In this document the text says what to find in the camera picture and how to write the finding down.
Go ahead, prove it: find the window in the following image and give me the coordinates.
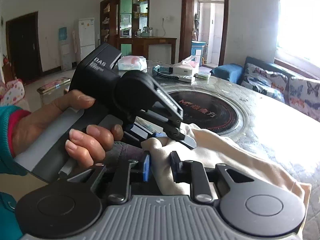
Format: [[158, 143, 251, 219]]
[[274, 0, 320, 73]]

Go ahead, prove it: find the blue corner sofa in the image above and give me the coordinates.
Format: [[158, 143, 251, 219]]
[[210, 56, 320, 122]]

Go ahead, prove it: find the blue white kids cabinet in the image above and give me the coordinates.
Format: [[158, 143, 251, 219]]
[[191, 41, 207, 63]]

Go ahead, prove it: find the person's left hand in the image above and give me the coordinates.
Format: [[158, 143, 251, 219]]
[[11, 90, 123, 167]]

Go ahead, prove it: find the polka dot cushion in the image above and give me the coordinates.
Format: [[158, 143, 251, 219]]
[[0, 79, 25, 107]]

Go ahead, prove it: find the dark wooden door frame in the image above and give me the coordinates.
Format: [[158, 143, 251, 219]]
[[179, 0, 229, 67]]

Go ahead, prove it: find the wooden side counter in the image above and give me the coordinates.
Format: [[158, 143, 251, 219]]
[[116, 37, 177, 61]]

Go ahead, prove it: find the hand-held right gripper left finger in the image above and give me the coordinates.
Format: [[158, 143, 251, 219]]
[[66, 153, 151, 205]]

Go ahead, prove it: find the cream garment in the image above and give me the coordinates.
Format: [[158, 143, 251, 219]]
[[141, 123, 312, 240]]

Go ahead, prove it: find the person's teal jacket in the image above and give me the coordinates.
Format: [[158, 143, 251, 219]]
[[0, 191, 24, 240]]

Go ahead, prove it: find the round black induction cooktop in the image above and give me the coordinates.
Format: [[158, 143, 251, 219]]
[[166, 90, 244, 137]]

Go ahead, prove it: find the upright butterfly print pillow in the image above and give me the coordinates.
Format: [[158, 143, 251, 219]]
[[287, 76, 320, 122]]

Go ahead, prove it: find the person's left forearm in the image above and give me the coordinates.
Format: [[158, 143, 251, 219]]
[[0, 105, 32, 177]]

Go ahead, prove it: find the clear plastic food container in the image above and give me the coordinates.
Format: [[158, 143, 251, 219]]
[[194, 71, 212, 80]]

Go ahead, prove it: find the floral storage box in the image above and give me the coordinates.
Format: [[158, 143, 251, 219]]
[[37, 77, 71, 105]]

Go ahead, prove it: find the hanging garment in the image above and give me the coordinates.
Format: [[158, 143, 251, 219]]
[[192, 12, 201, 41]]

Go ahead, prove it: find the grey fuzzy cloth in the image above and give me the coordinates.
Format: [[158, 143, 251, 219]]
[[110, 141, 150, 164]]

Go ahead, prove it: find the water dispenser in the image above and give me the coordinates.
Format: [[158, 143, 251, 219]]
[[58, 27, 72, 72]]

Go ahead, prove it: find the open tissue pack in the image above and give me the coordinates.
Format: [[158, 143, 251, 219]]
[[174, 56, 200, 77]]

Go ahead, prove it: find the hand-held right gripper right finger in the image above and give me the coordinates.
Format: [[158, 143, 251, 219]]
[[171, 151, 255, 205]]

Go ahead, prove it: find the flat butterfly print pillow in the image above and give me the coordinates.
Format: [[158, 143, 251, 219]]
[[241, 62, 288, 103]]

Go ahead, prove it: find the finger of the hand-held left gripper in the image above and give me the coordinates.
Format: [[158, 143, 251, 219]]
[[122, 120, 168, 147], [135, 110, 197, 150]]

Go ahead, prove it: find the closed pink white tissue pack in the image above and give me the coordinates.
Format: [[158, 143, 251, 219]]
[[117, 56, 147, 71]]

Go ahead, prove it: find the wooden shelf cabinet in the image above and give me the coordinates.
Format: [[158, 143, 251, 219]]
[[100, 0, 151, 55]]

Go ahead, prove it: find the white refrigerator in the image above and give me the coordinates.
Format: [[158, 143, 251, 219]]
[[78, 17, 96, 55]]

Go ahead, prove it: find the dark wooden door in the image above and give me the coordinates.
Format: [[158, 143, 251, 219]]
[[6, 12, 42, 81]]

